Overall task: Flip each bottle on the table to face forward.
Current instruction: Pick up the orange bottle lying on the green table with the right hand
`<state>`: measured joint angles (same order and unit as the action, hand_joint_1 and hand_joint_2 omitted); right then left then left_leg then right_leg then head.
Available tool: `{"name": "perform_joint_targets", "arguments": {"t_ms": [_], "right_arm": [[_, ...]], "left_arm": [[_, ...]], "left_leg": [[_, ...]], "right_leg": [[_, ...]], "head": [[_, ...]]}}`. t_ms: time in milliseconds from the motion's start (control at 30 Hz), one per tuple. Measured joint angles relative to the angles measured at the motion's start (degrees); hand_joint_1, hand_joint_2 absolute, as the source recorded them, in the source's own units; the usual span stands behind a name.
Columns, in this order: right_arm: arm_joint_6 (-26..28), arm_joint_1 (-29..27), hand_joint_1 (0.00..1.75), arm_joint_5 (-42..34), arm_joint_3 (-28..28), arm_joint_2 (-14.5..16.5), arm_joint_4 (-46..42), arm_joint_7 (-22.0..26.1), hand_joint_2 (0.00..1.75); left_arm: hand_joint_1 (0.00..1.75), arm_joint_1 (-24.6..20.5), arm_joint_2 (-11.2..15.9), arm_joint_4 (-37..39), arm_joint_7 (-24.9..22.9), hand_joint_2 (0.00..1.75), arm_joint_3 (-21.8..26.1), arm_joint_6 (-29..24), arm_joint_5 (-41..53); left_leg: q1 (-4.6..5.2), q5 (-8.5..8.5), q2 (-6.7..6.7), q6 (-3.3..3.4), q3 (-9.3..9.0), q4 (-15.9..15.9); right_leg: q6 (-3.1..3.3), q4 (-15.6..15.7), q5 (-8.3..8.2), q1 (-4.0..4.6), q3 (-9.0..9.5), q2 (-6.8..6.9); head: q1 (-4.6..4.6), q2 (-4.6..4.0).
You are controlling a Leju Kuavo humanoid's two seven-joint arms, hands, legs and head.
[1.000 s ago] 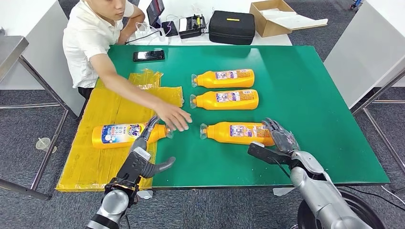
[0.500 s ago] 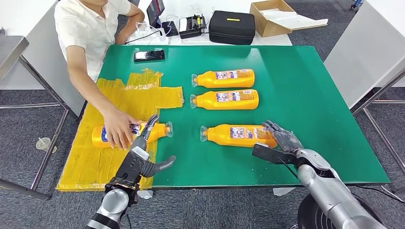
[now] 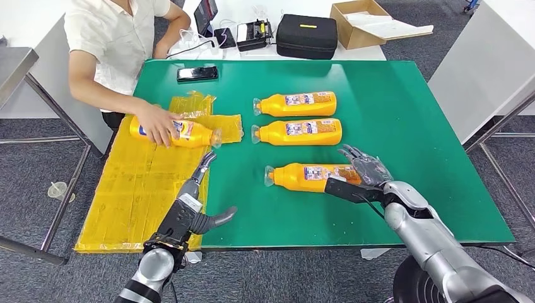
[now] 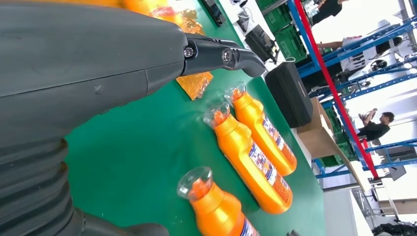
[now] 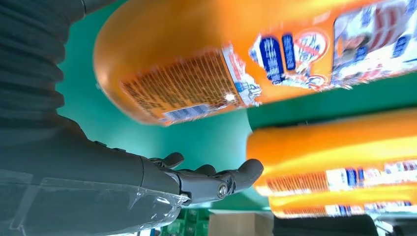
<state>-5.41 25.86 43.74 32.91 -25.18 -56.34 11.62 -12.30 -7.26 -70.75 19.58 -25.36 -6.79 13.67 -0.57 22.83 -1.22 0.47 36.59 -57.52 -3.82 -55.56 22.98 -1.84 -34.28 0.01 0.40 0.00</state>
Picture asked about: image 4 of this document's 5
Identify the black label printer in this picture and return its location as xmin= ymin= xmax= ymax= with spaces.
xmin=245 ymin=24 xmax=279 ymax=63

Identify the blue shelf rack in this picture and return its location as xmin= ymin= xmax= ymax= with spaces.
xmin=286 ymin=0 xmax=417 ymax=180

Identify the white desk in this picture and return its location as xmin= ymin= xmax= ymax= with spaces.
xmin=323 ymin=188 xmax=375 ymax=236

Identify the cardboard box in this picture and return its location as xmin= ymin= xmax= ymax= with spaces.
xmin=296 ymin=97 xmax=367 ymax=193

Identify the green plastic crate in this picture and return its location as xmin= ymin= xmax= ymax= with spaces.
xmin=257 ymin=0 xmax=294 ymax=33
xmin=317 ymin=107 xmax=359 ymax=168
xmin=275 ymin=25 xmax=307 ymax=63

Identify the orange detergent bottle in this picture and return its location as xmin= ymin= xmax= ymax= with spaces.
xmin=224 ymin=82 xmax=298 ymax=177
xmin=19 ymin=0 xmax=183 ymax=18
xmin=177 ymin=166 xmax=260 ymax=236
xmin=203 ymin=101 xmax=293 ymax=215

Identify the black carrying case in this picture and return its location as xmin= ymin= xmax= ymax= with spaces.
xmin=265 ymin=61 xmax=314 ymax=129

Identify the yellow tape mat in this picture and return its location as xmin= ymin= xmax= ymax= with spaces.
xmin=174 ymin=9 xmax=214 ymax=101

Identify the person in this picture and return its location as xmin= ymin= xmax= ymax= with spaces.
xmin=301 ymin=0 xmax=349 ymax=27
xmin=357 ymin=108 xmax=395 ymax=142

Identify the black smartphone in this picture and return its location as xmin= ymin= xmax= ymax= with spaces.
xmin=200 ymin=0 xmax=226 ymax=27

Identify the red pole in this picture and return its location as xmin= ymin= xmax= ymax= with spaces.
xmin=293 ymin=0 xmax=380 ymax=179

